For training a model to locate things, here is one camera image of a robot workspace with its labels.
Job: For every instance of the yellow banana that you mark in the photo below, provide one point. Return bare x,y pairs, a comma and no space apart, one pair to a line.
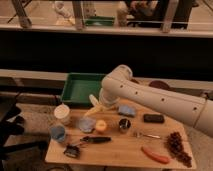
96,106

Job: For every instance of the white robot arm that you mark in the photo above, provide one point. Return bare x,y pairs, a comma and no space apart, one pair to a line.
193,111

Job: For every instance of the green plastic tray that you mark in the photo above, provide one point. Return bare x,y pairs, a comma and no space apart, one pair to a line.
79,86

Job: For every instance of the green tray in background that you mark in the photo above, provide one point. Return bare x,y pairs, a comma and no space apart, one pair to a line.
99,21

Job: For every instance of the red bowl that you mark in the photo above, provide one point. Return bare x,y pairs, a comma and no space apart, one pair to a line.
135,81

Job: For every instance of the blue sponge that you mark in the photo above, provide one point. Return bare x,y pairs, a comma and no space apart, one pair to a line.
126,111

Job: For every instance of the small orange ball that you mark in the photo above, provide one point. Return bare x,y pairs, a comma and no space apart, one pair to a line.
100,126

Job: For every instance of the crumpled blue cloth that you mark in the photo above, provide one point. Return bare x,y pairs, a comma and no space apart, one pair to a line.
86,124

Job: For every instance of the black rectangular block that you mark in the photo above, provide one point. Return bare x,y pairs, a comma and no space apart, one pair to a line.
153,118

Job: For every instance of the purple bowl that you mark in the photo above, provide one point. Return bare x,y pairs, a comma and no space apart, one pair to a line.
159,84

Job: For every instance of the metal fork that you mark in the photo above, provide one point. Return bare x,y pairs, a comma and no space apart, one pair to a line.
139,134

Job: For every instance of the blue plastic cup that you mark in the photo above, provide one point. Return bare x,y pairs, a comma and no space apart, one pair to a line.
58,133

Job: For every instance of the black binder clip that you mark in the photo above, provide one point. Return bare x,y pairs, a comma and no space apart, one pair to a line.
72,151

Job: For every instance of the person in background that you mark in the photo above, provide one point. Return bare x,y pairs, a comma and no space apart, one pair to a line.
144,13

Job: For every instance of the orange carrot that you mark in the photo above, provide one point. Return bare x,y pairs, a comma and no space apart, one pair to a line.
155,157

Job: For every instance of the bunch of dark grapes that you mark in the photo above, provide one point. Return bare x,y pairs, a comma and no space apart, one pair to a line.
176,148

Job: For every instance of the black chair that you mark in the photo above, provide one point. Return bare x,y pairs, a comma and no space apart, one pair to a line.
10,124

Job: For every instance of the black handled tool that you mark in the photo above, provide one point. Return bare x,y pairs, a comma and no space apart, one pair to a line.
95,140

